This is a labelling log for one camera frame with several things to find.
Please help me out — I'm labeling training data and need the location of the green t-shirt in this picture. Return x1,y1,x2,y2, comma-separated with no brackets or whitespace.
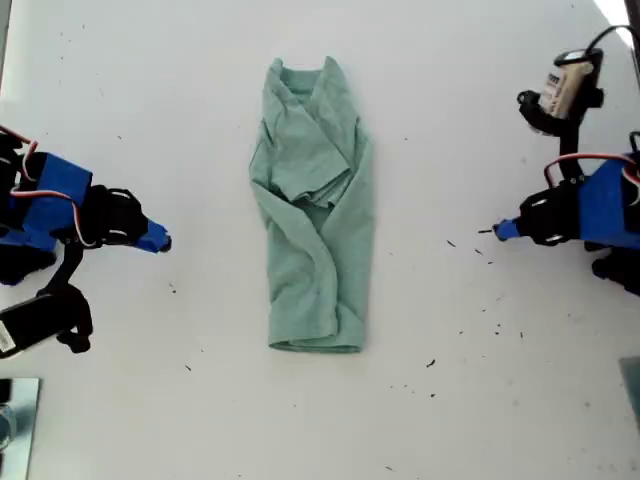
248,55,376,355

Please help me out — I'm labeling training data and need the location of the black camera stalk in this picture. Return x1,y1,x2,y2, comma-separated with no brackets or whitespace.
553,117,587,189
35,237,87,301

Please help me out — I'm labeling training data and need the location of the black camera box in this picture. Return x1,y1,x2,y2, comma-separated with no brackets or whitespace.
516,48,607,137
0,284,95,360

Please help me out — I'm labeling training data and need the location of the black camera cable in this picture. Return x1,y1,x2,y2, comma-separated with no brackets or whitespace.
583,24,635,55

